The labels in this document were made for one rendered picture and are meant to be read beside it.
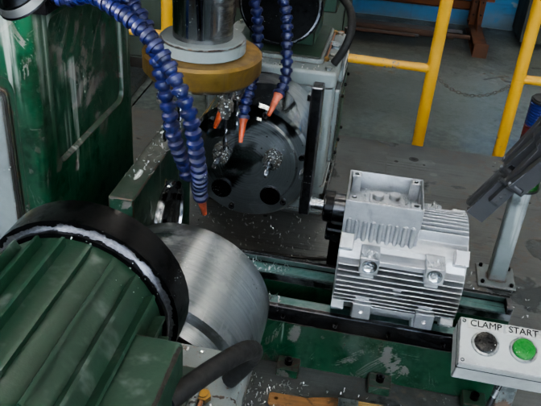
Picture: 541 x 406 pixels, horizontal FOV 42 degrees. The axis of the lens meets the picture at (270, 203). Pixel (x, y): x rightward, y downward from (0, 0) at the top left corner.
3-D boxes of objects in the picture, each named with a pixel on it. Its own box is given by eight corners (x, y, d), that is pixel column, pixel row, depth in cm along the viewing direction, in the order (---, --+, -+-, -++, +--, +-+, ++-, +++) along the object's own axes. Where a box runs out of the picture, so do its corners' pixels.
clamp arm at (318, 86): (295, 213, 131) (307, 86, 118) (297, 205, 134) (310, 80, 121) (313, 217, 131) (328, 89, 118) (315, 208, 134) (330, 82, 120)
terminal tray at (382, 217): (340, 239, 111) (345, 200, 108) (345, 205, 120) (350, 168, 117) (415, 250, 110) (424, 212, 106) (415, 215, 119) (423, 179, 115)
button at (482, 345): (472, 354, 94) (474, 349, 93) (472, 334, 96) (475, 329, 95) (494, 358, 94) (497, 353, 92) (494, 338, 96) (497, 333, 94)
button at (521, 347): (510, 361, 94) (513, 356, 92) (510, 341, 95) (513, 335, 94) (532, 366, 93) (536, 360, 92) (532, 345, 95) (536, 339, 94)
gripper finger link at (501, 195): (522, 180, 98) (524, 190, 96) (495, 204, 101) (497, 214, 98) (513, 174, 98) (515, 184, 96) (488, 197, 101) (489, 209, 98)
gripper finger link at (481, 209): (516, 188, 100) (517, 191, 99) (481, 220, 104) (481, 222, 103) (500, 176, 99) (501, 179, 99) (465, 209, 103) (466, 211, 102)
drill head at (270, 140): (174, 226, 139) (174, 111, 126) (224, 138, 174) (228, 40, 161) (298, 247, 136) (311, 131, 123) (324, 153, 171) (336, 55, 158)
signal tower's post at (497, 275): (476, 286, 149) (529, 104, 127) (475, 264, 155) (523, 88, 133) (515, 292, 148) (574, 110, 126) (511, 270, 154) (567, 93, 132)
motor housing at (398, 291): (326, 329, 116) (340, 234, 106) (336, 262, 132) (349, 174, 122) (448, 350, 114) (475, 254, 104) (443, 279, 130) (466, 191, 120)
